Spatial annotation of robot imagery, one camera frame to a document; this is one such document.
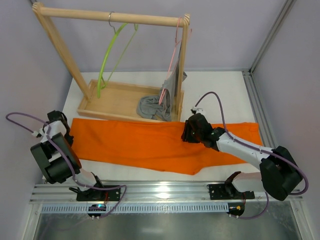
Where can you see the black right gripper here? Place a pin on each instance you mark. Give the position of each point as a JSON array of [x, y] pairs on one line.
[[186, 132]]

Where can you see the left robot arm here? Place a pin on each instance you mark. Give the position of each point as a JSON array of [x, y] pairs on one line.
[[59, 163]]

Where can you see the aluminium corner frame post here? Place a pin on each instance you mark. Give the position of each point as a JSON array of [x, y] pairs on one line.
[[253, 90]]

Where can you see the pink wire hanger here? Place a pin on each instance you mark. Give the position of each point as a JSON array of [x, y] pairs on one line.
[[172, 60]]

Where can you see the grey shirt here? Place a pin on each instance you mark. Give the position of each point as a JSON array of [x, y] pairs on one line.
[[161, 105]]

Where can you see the orange trousers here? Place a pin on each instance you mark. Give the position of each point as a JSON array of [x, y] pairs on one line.
[[155, 146]]

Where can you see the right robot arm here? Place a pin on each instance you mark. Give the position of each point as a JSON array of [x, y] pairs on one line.
[[278, 173]]

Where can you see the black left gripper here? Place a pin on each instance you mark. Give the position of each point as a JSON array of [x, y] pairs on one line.
[[69, 139]]

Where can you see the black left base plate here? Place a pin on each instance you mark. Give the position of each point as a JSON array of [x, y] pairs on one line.
[[112, 193]]

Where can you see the aluminium front rail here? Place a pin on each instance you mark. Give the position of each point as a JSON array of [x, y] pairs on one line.
[[143, 197]]

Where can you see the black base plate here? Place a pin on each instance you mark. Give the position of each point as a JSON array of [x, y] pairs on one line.
[[112, 193], [222, 191]]

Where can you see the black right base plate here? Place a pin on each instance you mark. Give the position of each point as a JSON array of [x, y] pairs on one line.
[[222, 191]]

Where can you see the wooden clothes rack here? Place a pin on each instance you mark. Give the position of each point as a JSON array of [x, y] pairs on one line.
[[118, 101]]

